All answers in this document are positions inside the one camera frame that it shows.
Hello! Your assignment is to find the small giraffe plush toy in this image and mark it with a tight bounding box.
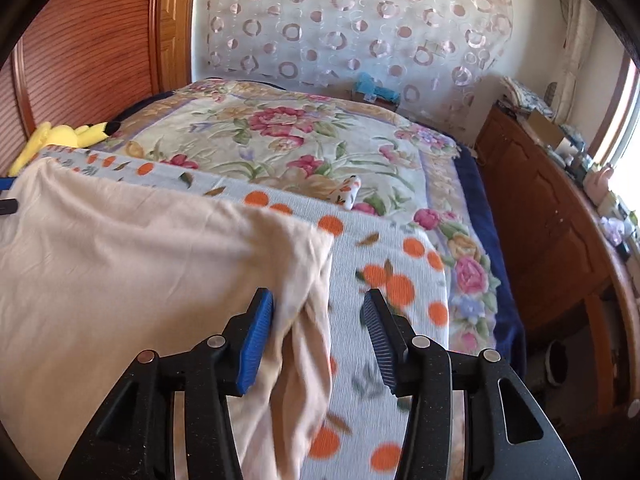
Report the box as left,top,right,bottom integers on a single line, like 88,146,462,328
328,176,361,210

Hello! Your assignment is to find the blue toy on bed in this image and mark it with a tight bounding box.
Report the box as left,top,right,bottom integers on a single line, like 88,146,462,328
352,73,400,105

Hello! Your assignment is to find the folded patterned cloth stack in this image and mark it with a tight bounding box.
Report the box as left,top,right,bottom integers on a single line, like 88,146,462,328
500,76,554,118

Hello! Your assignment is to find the yellow pikachu plush toy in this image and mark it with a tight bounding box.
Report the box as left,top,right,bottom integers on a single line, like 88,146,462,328
8,122,120,178

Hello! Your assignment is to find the circle pattern sheer curtain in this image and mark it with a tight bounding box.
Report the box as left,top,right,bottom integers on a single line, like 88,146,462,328
191,0,513,125

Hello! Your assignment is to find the white pink bottle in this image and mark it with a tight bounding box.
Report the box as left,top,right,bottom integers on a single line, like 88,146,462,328
582,164,614,206

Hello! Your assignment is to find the beige printed t-shirt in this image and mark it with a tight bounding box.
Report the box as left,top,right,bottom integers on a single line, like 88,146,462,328
1,159,333,479

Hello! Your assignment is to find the wooden windowsill cabinet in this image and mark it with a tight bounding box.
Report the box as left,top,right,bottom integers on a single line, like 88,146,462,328
475,105,639,414

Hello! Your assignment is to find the floral plush blanket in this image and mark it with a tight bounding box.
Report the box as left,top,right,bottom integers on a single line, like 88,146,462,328
94,78,527,376

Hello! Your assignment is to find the cardboard box on cabinet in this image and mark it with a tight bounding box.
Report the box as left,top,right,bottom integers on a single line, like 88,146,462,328
526,110,564,150

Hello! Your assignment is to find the white window curtain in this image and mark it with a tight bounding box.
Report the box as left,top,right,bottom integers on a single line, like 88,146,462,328
553,0,598,125

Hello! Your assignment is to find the orange print bed sheet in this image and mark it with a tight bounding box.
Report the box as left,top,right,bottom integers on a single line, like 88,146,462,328
43,146,449,479

